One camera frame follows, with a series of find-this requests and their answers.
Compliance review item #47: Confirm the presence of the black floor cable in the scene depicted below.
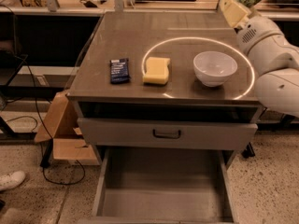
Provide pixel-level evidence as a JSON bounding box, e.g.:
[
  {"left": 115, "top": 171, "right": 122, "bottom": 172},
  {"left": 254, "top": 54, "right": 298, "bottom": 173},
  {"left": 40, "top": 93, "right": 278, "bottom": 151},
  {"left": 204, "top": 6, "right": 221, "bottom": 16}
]
[{"left": 0, "top": 4, "right": 86, "bottom": 187}]

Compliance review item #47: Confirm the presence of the open grey middle drawer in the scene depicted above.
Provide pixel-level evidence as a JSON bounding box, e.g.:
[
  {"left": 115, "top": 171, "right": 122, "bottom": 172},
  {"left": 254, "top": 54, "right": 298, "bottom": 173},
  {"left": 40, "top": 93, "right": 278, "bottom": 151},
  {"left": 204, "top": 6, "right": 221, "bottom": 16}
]
[{"left": 78, "top": 147, "right": 239, "bottom": 224}]

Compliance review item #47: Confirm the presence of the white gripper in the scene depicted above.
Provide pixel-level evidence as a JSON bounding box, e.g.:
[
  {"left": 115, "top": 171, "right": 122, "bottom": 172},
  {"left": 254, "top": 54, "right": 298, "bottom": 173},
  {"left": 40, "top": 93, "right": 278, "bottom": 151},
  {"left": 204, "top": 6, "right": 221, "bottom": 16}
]
[{"left": 219, "top": 0, "right": 282, "bottom": 55}]

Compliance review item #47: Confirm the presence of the white bowl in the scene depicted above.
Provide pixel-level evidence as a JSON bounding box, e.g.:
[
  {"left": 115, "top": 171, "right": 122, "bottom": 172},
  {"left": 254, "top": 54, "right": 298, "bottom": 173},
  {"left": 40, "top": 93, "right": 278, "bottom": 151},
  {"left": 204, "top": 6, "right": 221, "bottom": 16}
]
[{"left": 193, "top": 51, "right": 238, "bottom": 87}]

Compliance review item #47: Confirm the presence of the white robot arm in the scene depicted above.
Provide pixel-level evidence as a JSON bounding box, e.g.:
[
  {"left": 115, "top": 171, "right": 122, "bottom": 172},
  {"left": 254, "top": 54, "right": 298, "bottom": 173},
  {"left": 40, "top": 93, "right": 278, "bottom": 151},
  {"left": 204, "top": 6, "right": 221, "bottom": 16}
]
[{"left": 219, "top": 0, "right": 299, "bottom": 117}]

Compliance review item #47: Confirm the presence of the yellow sponge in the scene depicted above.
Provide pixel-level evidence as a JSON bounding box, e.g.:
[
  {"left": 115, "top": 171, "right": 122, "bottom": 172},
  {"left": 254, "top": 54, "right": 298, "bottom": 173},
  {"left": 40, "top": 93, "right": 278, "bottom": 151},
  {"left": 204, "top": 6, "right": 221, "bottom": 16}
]
[{"left": 143, "top": 57, "right": 170, "bottom": 85}]

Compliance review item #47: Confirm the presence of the grey drawer cabinet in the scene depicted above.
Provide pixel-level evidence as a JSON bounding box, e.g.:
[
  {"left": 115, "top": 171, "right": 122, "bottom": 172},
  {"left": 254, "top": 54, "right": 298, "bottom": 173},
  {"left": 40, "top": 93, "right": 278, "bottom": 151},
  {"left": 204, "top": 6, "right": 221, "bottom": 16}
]
[{"left": 66, "top": 11, "right": 267, "bottom": 170}]

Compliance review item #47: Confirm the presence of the dark side shelf unit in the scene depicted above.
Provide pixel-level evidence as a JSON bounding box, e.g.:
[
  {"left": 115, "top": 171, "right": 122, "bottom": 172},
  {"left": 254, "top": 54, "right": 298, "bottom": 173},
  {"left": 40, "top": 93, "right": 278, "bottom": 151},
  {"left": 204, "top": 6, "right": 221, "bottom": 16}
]
[{"left": 0, "top": 40, "right": 78, "bottom": 142}]

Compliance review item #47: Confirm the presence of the black drawer handle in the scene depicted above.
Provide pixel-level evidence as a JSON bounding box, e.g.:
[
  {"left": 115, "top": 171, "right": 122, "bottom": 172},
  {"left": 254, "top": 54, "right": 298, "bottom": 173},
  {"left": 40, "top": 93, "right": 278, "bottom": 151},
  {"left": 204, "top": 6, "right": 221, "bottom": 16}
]
[{"left": 152, "top": 129, "right": 181, "bottom": 139}]

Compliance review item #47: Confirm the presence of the white shoe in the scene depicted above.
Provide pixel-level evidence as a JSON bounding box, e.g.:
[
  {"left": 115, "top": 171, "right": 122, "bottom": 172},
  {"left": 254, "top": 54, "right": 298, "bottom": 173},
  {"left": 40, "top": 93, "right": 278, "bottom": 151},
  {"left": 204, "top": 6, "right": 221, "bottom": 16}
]
[{"left": 0, "top": 171, "right": 26, "bottom": 191}]

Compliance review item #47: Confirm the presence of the grey upper drawer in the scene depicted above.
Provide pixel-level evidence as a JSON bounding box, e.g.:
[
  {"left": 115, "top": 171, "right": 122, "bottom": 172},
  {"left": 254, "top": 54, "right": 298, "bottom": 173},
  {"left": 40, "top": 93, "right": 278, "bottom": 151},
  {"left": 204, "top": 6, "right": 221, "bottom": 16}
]
[{"left": 78, "top": 118, "right": 257, "bottom": 150}]

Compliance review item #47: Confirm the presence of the dark blue snack bar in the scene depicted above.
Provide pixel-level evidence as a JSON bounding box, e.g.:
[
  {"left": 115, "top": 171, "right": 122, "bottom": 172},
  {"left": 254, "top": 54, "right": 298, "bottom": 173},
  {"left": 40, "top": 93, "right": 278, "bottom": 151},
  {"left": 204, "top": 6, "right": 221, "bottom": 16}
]
[{"left": 110, "top": 58, "right": 130, "bottom": 84}]

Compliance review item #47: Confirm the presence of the brown cardboard box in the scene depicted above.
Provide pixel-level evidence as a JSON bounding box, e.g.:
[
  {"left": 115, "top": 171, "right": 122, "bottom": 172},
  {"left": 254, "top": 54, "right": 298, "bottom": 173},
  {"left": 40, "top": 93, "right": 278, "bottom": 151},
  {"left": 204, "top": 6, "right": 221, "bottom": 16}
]
[{"left": 35, "top": 91, "right": 100, "bottom": 165}]

